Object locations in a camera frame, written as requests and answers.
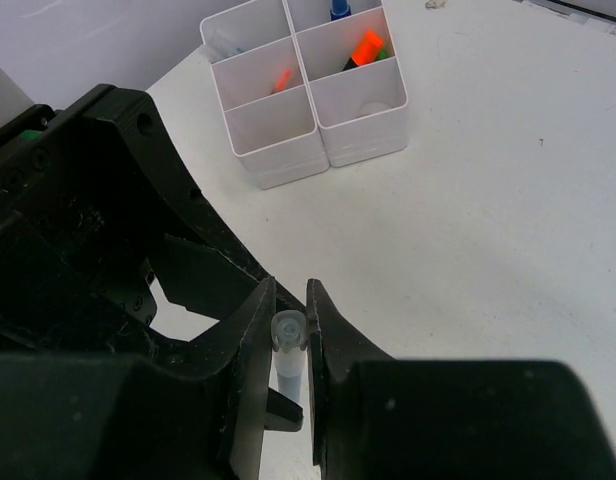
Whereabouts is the clear tape roll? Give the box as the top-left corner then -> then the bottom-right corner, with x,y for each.
357,101 -> 391,118

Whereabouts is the green cap black highlighter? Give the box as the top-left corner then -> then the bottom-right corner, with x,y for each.
376,49 -> 391,61

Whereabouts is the light blue pen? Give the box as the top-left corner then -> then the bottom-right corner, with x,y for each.
273,348 -> 306,404

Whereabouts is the blue ink pen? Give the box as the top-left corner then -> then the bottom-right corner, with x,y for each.
207,31 -> 245,61

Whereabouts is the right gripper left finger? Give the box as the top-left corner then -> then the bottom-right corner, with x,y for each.
0,279 -> 276,479

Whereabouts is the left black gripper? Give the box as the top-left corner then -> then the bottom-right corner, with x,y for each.
0,83 -> 309,351

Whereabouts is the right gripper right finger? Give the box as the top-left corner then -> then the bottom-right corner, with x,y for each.
306,279 -> 616,479

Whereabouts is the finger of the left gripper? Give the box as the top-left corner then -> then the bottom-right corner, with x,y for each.
265,388 -> 304,431

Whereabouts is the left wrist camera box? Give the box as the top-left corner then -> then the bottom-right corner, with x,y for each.
0,67 -> 34,128

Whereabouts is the orange cap black highlighter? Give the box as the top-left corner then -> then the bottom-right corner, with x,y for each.
343,30 -> 384,71

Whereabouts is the orange pen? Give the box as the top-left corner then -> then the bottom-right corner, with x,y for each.
271,70 -> 294,95

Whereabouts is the white divided organizer box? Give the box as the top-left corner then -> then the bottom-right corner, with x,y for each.
199,1 -> 409,189

